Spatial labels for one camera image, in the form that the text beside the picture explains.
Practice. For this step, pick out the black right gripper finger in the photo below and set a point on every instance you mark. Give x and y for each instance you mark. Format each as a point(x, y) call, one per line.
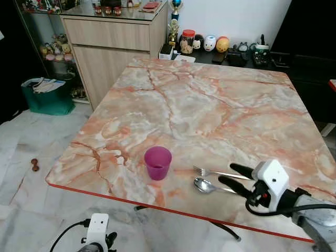
point(236, 186)
point(242, 169)

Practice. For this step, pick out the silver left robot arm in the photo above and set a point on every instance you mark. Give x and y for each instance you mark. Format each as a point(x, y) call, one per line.
point(88, 248)

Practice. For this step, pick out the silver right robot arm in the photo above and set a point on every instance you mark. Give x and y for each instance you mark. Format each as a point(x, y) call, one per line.
point(320, 228)

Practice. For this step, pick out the silver fork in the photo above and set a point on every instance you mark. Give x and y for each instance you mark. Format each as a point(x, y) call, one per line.
point(207, 171)

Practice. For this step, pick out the silver spoon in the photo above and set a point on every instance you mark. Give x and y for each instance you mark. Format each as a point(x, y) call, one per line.
point(203, 184)

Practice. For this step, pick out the purple plastic cup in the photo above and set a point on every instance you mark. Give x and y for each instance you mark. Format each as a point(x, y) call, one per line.
point(158, 164)

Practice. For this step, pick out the small brown wooden knob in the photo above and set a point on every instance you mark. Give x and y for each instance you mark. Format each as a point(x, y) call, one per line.
point(34, 164)

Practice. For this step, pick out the black remote control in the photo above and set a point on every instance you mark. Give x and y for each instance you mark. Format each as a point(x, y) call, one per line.
point(261, 59)

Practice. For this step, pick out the small black box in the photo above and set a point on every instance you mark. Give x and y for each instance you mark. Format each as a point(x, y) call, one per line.
point(235, 57)

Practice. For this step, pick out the green white small cup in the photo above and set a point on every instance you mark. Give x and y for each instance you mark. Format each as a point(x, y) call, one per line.
point(262, 48)

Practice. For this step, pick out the orange yellow egg figurine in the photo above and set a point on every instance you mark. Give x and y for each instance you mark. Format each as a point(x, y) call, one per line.
point(222, 44)

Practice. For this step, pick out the white blue egg figurine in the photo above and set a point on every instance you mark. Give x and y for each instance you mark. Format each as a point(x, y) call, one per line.
point(210, 43)

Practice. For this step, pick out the black white round figurine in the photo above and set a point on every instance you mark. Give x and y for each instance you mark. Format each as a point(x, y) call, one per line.
point(198, 42)

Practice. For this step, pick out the clear jar with red lid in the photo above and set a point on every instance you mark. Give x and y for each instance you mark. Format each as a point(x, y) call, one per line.
point(187, 43)

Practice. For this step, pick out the white box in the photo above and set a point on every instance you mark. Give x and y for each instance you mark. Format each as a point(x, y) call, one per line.
point(166, 51)

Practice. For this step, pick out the green bag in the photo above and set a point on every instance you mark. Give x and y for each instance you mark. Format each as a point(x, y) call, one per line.
point(48, 101)

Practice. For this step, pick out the small gold trophy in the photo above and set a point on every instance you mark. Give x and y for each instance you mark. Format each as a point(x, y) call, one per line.
point(173, 31)

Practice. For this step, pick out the black television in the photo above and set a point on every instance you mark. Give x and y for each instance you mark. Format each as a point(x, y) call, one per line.
point(310, 26)

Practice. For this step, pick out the white papers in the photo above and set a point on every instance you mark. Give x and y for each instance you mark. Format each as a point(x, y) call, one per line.
point(46, 84)

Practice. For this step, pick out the light wooden cabinet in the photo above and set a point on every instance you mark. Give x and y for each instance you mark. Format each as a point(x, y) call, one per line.
point(115, 52)

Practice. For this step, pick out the trophy with blue globe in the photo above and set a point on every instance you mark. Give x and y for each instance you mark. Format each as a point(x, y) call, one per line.
point(177, 6)

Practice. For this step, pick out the red flat case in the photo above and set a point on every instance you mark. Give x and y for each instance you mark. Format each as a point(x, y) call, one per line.
point(151, 6)

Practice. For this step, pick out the pastel toy figurines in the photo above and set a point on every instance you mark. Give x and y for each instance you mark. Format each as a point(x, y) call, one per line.
point(55, 50)

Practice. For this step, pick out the glass display shelf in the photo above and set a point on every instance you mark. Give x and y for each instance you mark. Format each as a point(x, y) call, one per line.
point(47, 26)

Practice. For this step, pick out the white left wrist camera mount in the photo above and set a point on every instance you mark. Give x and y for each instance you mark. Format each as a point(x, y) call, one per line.
point(97, 227)

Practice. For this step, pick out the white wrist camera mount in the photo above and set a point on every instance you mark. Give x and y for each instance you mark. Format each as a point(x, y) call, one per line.
point(97, 227)
point(273, 176)

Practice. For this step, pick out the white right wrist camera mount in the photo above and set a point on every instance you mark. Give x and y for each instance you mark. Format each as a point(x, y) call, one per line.
point(273, 176)

